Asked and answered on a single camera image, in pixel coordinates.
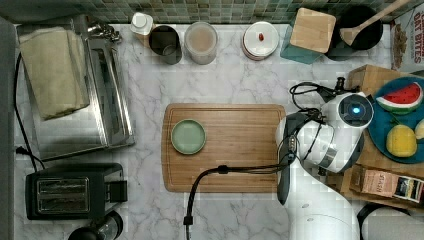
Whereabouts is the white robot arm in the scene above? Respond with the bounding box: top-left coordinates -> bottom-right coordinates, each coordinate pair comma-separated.
276,92 -> 374,240

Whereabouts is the wooden drawer cabinet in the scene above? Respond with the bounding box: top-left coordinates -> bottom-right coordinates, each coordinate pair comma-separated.
325,64 -> 423,213

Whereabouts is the bamboo cutting board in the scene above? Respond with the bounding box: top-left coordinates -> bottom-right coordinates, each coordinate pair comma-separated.
161,103 -> 285,192

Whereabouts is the light green plate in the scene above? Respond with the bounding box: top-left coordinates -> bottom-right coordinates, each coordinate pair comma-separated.
171,119 -> 206,155

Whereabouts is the clear jar with powder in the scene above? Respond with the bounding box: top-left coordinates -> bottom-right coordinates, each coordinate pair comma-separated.
184,22 -> 218,65

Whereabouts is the steel cup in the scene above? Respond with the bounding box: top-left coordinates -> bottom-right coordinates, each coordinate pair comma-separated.
149,25 -> 182,65

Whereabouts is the white lidded bowl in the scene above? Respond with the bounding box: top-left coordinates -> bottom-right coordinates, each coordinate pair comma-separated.
242,21 -> 279,61

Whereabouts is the white cap bottle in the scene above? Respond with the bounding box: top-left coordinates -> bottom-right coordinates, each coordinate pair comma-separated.
130,12 -> 154,47

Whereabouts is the teal box wooden lid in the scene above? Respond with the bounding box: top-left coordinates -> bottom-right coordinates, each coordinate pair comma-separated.
280,8 -> 336,64

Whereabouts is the black toaster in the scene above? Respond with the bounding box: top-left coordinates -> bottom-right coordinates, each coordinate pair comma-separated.
25,163 -> 128,220

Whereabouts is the black pepper grinder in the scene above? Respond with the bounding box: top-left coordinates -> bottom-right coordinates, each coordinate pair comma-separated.
68,211 -> 123,240

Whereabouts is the wooden spatula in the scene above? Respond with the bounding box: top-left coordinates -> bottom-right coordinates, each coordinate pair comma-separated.
339,0 -> 412,46

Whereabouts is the blue plate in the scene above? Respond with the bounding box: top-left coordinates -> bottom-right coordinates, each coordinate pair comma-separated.
368,77 -> 423,164

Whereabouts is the beige folded towel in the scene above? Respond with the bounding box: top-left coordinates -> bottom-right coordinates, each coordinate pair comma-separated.
19,27 -> 89,120

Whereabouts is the black pot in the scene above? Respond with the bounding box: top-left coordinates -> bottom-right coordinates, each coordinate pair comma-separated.
324,5 -> 384,62

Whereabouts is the stash tea box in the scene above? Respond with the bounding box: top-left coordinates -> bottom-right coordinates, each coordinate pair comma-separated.
349,165 -> 423,204

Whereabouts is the toy yellow lemon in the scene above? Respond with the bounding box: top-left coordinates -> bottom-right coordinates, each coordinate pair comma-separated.
386,124 -> 417,157

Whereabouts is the toy watermelon slice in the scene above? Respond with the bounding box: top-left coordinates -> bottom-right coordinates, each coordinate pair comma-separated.
376,82 -> 423,115

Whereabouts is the oat bites cereal box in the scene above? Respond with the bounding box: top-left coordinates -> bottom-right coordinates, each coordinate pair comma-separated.
390,4 -> 424,73

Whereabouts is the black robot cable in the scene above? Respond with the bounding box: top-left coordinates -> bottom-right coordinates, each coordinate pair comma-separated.
182,164 -> 288,240

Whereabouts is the black power cord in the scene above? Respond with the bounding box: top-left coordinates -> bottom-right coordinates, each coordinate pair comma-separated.
13,53 -> 46,173

